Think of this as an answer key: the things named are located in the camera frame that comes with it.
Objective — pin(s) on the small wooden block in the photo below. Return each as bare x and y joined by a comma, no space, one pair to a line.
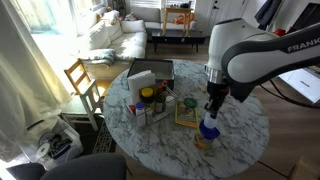
201,88

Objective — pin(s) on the grey throw blanket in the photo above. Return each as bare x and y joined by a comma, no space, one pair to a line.
100,56

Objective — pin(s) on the patterned floor mat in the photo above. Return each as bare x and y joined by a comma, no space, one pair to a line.
104,140

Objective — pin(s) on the brown cardboard box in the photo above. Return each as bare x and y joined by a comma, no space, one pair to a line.
305,170

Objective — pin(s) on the wooden chair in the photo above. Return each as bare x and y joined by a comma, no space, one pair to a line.
78,75
86,100

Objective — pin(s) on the dark cardboard box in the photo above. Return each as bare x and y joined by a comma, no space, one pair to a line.
156,68

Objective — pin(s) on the orange toy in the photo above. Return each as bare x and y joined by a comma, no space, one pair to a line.
182,19

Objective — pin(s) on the red round object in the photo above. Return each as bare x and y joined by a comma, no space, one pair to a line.
280,32

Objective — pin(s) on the white drawer cabinet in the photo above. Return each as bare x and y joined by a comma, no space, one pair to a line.
303,83

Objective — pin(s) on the white napkin stack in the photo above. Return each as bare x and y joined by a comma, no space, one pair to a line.
138,83

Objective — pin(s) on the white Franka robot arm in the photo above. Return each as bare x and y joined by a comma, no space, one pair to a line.
260,50

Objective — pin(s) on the glass shaker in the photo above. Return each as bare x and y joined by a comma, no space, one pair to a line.
149,115

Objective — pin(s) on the white door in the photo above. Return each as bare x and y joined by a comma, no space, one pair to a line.
216,11

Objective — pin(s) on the clear condiment caddy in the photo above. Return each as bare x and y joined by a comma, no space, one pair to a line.
168,110

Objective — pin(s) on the white bottle blue cap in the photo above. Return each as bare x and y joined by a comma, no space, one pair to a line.
140,115

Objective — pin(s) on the small red-lid jar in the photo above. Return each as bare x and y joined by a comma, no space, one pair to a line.
132,109

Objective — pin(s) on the red-cap sauce bottle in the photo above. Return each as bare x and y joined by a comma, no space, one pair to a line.
164,87

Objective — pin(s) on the cream curtain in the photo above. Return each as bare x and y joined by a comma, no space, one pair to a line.
23,83

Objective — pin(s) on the dark hanging jacket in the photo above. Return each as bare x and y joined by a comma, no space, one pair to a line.
268,10

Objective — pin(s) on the grey upholstered chair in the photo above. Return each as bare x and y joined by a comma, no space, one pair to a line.
83,168

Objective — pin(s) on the bowl with blue lid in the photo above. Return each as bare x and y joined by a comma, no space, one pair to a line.
210,131

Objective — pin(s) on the wooden side table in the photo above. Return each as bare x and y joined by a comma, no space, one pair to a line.
176,11

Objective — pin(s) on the dark glass bottle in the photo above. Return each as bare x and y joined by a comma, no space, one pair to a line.
159,101

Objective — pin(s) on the white round disc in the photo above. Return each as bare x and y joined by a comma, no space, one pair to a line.
43,150

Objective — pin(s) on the yellow-lid jar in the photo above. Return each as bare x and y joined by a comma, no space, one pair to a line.
147,95

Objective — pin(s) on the clear plastic storage bin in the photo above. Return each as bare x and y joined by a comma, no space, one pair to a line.
63,146

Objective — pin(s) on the National Geographic book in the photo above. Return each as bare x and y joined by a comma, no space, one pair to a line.
186,115

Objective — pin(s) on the clear plastic measuring scoop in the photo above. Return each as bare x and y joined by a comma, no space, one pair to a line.
210,120

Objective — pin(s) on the black coffee table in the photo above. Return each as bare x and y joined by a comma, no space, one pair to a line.
176,37

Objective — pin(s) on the patterned cushion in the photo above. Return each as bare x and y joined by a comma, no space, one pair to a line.
133,16

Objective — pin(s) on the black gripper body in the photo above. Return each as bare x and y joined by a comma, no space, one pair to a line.
218,90

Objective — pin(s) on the white sofa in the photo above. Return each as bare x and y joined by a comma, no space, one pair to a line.
130,41

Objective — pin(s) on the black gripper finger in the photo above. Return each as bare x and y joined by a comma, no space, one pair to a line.
208,109
216,106

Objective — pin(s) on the dark potted plant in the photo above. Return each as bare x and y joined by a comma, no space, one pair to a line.
119,7

